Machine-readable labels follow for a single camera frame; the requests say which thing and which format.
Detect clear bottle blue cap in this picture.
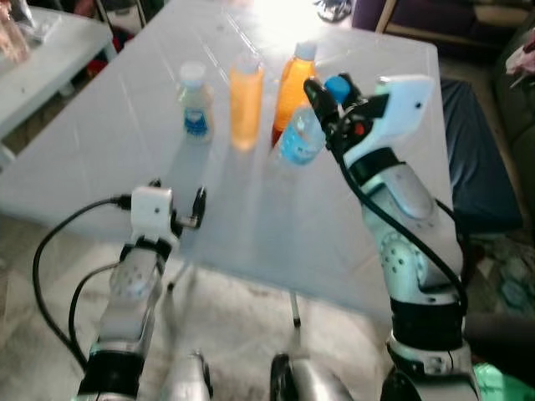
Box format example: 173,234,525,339
278,74,353,167

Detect orange juice bottle white cap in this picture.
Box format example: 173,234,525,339
271,41,319,148

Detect large white folding table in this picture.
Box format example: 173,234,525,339
0,0,441,325

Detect orange juice bottle clear cap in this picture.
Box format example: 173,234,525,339
228,51,267,152

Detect white sports shoe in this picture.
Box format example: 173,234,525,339
313,0,354,23

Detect small clear bottle blue label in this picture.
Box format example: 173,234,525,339
176,60,215,142

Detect purple sofa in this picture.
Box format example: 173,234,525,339
351,0,535,53

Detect dark blue cushion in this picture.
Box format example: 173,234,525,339
437,78,525,236

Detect grey left robot leg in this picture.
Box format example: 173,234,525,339
161,351,216,401

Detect grey robot leg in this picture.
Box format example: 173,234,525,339
268,354,354,401
161,351,216,401

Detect dark green sofa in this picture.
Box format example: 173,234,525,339
492,23,535,206

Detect pink cloth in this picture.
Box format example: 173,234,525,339
504,40,535,78

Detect small white side table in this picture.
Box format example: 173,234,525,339
0,7,115,165

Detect grey right robot leg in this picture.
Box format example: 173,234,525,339
268,354,354,401

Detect black seat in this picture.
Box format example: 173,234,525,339
462,312,535,387

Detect green plastic object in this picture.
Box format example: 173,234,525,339
472,362,535,401

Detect clear plastic bag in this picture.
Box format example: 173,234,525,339
0,0,40,65

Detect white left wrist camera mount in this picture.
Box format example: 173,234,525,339
130,185,178,245

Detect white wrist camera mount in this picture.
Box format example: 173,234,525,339
130,185,178,245
344,74,436,172

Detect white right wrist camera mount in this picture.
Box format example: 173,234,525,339
344,74,436,172

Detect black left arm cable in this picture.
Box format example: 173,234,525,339
32,195,135,373

